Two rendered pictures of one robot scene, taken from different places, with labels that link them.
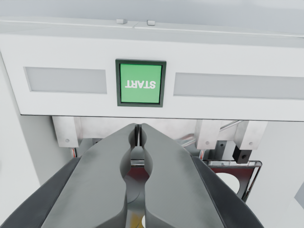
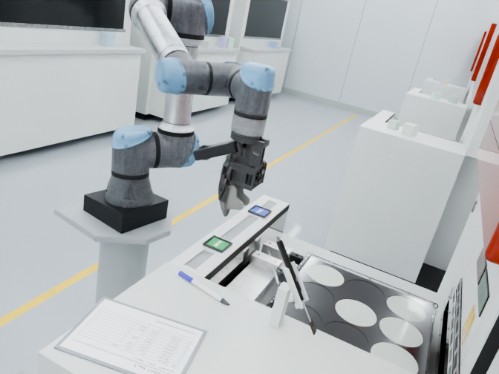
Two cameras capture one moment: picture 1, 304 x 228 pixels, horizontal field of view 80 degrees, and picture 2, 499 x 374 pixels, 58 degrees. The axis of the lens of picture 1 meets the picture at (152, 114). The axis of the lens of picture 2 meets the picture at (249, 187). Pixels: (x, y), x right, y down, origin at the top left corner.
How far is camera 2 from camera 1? 1.08 m
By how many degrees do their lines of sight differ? 77
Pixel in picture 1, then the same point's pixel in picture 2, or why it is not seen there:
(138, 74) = (213, 242)
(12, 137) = (212, 285)
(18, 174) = (236, 300)
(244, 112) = (252, 231)
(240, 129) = (276, 254)
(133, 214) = (338, 323)
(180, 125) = (261, 274)
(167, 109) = (235, 244)
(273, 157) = not seen: hidden behind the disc
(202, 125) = (261, 258)
